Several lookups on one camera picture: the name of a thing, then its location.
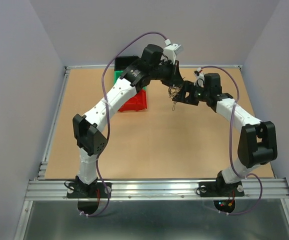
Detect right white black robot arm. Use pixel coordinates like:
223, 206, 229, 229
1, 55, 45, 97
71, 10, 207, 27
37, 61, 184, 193
172, 71, 278, 195

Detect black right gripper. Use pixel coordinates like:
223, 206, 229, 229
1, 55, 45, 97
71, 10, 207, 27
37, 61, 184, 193
171, 80, 210, 106

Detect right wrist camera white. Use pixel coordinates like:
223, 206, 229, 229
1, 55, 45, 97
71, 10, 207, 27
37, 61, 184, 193
194, 67, 205, 87

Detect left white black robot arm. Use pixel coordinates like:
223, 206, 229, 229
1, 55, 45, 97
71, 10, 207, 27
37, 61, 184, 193
72, 43, 183, 197

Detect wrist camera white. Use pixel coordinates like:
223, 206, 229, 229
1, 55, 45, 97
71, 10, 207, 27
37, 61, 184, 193
194, 67, 205, 87
163, 39, 184, 64

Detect black plastic bin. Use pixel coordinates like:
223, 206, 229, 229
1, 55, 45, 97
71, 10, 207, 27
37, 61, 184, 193
114, 55, 139, 71

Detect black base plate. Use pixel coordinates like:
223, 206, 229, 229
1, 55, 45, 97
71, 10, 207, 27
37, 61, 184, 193
64, 181, 112, 199
195, 181, 245, 198

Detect black grey cable bundle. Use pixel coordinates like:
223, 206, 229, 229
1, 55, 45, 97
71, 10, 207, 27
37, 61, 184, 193
168, 84, 185, 112

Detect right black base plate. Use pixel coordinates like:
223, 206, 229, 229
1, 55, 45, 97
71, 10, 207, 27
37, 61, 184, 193
195, 181, 245, 198

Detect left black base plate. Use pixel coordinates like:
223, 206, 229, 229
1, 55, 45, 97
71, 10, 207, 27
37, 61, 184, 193
64, 181, 112, 199

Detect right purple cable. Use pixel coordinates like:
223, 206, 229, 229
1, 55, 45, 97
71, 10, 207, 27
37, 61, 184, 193
196, 65, 262, 216

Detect green plastic bin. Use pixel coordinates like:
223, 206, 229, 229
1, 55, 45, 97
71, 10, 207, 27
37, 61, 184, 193
114, 70, 124, 84

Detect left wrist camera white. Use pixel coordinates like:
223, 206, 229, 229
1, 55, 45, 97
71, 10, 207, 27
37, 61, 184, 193
163, 39, 184, 64

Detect red plastic bin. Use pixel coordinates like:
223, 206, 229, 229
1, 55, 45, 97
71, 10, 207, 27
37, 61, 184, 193
118, 89, 148, 112

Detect aluminium frame rail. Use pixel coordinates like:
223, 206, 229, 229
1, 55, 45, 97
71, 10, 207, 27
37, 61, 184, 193
24, 178, 289, 201

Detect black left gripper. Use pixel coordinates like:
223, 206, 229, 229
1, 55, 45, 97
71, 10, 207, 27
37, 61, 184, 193
149, 58, 185, 87

